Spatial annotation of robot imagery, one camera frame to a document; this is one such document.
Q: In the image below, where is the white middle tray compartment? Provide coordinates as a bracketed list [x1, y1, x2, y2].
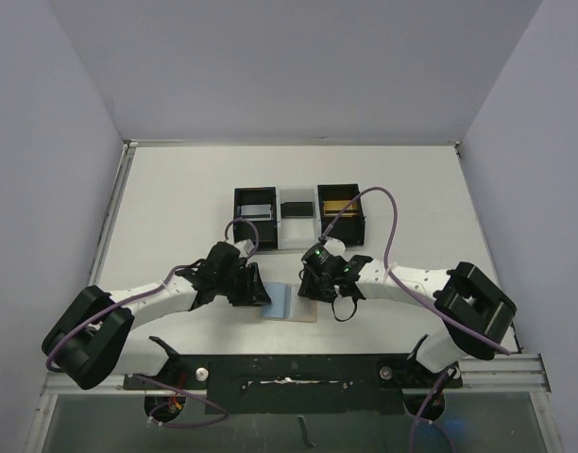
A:
[276, 186, 321, 251]

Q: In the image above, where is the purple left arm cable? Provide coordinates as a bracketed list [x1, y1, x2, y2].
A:
[45, 219, 261, 429]

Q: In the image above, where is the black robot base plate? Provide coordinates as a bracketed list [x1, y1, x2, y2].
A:
[123, 354, 463, 416]

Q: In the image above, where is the black card in tray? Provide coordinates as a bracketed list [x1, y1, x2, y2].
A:
[280, 201, 315, 219]

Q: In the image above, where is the silver card in tray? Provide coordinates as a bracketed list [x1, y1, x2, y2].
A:
[238, 204, 274, 222]

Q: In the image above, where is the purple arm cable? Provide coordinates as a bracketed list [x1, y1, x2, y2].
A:
[45, 219, 261, 429]
[319, 187, 511, 453]

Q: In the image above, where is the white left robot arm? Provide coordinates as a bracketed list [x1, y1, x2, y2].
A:
[42, 241, 272, 390]

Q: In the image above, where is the black left tray compartment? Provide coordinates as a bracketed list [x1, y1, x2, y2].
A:
[232, 187, 279, 251]

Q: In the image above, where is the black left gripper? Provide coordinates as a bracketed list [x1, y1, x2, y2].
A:
[216, 262, 270, 307]

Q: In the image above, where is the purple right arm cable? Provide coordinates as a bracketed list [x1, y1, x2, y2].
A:
[319, 187, 511, 453]

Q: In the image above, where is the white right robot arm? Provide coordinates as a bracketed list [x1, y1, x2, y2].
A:
[299, 243, 517, 386]

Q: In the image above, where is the black right tray compartment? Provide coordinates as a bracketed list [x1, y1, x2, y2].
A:
[316, 184, 366, 247]

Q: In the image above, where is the front aluminium rail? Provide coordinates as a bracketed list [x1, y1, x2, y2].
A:
[41, 354, 550, 396]

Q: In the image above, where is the aluminium table edge rail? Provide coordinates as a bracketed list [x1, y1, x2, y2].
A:
[83, 140, 137, 287]

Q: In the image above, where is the black tray compartment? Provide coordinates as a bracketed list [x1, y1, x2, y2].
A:
[316, 184, 366, 247]
[232, 187, 279, 251]

